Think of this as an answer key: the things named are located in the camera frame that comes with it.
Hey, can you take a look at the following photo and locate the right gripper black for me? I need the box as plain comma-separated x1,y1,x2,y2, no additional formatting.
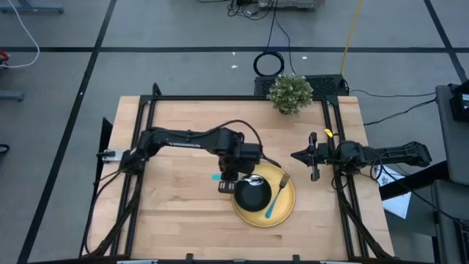
290,131,333,182

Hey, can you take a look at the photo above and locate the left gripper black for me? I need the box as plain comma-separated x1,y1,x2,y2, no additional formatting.
218,128,262,194

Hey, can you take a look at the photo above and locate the teal-handled spoon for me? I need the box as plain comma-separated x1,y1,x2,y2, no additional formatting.
211,173,265,187

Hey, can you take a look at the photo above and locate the black bowl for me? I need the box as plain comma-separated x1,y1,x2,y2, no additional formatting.
234,175,273,213

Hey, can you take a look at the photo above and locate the teal-handled fork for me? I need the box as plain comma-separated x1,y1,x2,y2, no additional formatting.
264,173,291,220

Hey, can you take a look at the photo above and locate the yellow plate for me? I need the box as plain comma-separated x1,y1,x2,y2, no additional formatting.
230,163,296,228

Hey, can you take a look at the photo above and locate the small potted green plant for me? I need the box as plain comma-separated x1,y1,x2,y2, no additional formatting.
266,73,314,116

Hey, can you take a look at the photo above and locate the black perforated computer case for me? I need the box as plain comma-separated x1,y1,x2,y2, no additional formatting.
254,74,349,98

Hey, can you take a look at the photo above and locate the white paper sheet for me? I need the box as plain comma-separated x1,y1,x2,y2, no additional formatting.
373,164,413,220

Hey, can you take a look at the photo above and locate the black beam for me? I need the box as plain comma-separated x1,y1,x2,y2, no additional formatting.
379,160,450,202

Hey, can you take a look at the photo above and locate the grey equipment case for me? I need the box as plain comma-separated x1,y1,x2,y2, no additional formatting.
257,0,326,11

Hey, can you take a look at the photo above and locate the black screen device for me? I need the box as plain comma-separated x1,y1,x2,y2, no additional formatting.
449,79,469,122

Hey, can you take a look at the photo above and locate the short grey desk foot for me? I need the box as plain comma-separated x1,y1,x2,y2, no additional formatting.
0,89,25,103

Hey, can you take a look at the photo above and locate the long grey desk foot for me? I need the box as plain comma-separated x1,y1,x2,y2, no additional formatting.
0,0,65,15

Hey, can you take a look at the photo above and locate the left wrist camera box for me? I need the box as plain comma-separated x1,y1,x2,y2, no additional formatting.
240,143,262,164

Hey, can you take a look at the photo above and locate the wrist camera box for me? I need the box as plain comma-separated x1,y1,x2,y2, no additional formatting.
240,143,262,164
336,141,362,161

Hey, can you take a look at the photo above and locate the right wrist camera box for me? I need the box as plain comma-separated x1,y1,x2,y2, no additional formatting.
336,141,362,161

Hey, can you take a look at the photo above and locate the black metal table frame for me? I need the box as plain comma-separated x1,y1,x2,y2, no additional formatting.
78,82,395,260

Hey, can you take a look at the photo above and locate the coiled black cable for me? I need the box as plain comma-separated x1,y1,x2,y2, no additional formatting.
252,0,285,78

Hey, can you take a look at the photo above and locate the black floor cable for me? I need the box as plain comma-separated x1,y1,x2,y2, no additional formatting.
347,89,437,99
363,97,437,127

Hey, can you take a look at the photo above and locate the thin black cable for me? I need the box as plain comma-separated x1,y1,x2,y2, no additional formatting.
273,14,298,76

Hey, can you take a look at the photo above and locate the yellow cable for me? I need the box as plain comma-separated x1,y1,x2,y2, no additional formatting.
339,0,364,76

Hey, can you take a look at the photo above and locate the black cable bundle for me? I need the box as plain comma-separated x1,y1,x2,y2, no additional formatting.
226,0,275,21

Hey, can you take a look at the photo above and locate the white cable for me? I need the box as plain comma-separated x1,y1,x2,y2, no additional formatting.
6,0,40,70

